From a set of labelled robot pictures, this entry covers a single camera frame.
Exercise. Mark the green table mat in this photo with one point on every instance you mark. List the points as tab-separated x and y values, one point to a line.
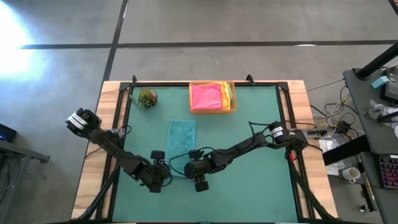
248	193

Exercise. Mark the grey crumpled bag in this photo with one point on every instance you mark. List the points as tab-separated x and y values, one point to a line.
377	109

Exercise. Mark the small red plug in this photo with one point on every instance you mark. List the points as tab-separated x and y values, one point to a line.
290	157

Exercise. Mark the black table frame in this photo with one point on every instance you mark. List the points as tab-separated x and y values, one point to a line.
202	83

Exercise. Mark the dark blue box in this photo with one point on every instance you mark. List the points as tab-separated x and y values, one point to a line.
6	133

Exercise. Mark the black crossbeam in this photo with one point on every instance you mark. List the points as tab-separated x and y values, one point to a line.
345	151

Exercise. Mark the small potted succulent plant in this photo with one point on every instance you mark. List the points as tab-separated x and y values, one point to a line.
147	98

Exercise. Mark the teal microfiber towel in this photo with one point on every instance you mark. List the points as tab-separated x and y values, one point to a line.
182	140

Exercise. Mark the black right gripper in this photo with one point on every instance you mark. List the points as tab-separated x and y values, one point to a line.
199	169

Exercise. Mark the black stand pole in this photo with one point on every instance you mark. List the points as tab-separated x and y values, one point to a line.
376	62

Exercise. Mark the pink microfiber towel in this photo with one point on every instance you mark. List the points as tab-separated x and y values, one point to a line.
206	97

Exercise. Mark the black desk device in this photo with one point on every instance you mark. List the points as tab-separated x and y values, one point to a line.
392	87

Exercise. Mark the white papers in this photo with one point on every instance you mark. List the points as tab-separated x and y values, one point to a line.
328	144

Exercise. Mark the dark computer keyboard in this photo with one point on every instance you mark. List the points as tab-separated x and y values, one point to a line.
390	171

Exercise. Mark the light blue box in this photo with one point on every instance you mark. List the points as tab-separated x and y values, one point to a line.
380	82

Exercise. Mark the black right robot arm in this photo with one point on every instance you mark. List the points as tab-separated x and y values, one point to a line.
242	146

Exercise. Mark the white mug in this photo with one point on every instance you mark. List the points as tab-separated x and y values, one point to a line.
351	174

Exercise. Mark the grey side desk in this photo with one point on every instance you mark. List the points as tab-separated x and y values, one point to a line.
381	140

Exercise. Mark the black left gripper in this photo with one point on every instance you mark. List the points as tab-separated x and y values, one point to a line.
154	177

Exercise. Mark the black floor stand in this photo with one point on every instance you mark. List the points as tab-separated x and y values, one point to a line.
25	152

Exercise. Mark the black power adapter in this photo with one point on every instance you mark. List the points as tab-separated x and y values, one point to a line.
343	127

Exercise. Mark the tan plastic bin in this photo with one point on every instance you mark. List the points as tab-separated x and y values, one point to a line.
213	112

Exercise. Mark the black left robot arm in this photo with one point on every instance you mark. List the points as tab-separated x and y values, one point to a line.
105	143

